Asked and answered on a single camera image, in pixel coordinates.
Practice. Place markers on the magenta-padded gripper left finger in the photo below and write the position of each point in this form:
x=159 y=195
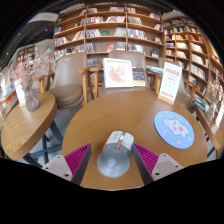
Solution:
x=56 y=165

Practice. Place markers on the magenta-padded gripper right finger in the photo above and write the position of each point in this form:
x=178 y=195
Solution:
x=166 y=165

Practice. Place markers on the grey computer mouse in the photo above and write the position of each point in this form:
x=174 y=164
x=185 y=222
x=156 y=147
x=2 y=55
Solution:
x=115 y=156

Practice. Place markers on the round light blue mouse pad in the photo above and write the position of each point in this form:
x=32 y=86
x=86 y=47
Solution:
x=173 y=130

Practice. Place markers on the round wooden side table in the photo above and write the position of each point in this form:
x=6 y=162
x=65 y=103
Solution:
x=213 y=130
x=26 y=123

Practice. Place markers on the stack of books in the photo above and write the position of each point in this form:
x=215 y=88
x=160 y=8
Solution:
x=201 y=103

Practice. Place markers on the glass vase with beige flowers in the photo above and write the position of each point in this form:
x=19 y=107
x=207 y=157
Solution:
x=211 y=110

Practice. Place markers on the glass vase with pink flowers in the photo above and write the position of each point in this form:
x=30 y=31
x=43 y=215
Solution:
x=31 y=98

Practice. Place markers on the small white table sign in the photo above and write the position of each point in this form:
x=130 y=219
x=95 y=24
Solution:
x=220 y=115
x=20 y=95

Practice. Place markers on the white sign on wooden base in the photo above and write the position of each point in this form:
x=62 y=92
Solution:
x=170 y=81

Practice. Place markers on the dark book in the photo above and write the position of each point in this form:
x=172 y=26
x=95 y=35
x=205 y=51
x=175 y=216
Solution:
x=139 y=77

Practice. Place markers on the light blue book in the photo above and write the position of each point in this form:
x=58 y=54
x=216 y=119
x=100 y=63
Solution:
x=155 y=69

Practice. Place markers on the white framed flower picture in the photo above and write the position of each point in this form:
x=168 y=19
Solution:
x=118 y=73

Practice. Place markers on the curved wooden bookshelf unit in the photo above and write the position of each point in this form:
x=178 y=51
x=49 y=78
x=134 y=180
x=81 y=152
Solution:
x=196 y=56

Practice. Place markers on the small distant wooden bookshelf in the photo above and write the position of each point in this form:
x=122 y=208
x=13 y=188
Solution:
x=26 y=53

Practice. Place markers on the wide wooden bookshelf unit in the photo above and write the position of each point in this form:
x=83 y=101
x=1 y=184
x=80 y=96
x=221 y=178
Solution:
x=106 y=30

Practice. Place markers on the white hanging ceiling panel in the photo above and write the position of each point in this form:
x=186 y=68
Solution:
x=43 y=17

